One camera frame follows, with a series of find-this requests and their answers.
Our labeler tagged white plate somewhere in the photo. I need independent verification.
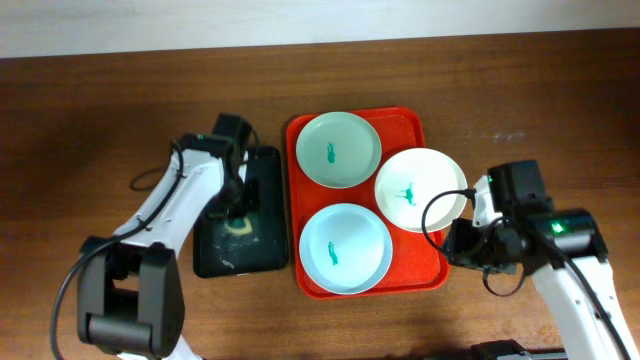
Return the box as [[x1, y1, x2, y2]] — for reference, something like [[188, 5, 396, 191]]
[[374, 148, 467, 233]]

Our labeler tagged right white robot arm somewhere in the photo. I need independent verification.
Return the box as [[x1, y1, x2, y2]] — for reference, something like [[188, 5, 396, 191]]
[[439, 160, 639, 359]]

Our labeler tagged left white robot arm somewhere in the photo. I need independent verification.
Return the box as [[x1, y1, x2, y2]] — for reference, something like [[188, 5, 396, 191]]
[[72, 113, 253, 359]]

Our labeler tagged right black cable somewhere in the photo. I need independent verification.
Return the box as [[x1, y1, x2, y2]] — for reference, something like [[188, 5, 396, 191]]
[[421, 188, 636, 360]]

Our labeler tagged pale green plate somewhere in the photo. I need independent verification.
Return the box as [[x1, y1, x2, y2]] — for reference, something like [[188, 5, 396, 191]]
[[295, 112, 382, 189]]

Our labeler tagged green yellow sponge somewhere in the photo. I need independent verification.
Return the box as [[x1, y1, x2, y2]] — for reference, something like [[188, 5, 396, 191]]
[[223, 216, 253, 236]]

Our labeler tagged red plastic tray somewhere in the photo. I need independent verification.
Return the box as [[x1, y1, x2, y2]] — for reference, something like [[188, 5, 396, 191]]
[[285, 107, 450, 300]]

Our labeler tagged black plastic tray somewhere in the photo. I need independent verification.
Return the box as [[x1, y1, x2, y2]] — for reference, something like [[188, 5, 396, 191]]
[[193, 146, 289, 278]]

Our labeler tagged light blue plate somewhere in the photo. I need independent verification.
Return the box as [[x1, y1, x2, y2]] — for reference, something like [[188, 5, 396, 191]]
[[298, 203, 393, 295]]

